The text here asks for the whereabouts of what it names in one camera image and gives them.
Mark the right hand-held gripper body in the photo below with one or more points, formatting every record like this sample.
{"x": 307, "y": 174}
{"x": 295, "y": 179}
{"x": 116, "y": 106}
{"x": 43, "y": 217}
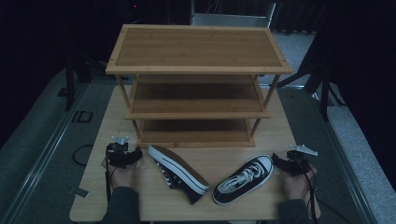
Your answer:
{"x": 298, "y": 161}

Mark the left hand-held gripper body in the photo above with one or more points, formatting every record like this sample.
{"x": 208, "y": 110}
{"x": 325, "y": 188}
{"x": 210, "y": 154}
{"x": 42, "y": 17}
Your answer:
{"x": 115, "y": 152}

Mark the black sneaker with white laces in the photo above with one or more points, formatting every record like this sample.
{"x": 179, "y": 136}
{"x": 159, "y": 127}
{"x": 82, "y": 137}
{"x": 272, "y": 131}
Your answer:
{"x": 246, "y": 180}

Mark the black sneaker with brown sole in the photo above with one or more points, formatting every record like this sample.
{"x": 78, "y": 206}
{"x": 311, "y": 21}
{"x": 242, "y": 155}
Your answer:
{"x": 183, "y": 174}

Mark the wooden three-tier shoe rack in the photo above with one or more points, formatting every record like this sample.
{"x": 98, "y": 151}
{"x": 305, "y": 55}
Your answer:
{"x": 198, "y": 46}

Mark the black floor socket plate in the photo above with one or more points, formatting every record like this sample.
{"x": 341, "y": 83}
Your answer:
{"x": 82, "y": 116}

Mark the grey tape piece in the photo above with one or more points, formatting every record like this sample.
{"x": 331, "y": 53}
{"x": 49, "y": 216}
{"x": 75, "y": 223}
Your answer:
{"x": 82, "y": 192}

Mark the black metal stand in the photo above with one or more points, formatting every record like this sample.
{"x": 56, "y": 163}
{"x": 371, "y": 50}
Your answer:
{"x": 69, "y": 87}
{"x": 324, "y": 93}

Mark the white board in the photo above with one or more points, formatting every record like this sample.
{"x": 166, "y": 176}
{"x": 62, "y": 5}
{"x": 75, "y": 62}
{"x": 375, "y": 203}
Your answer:
{"x": 230, "y": 20}

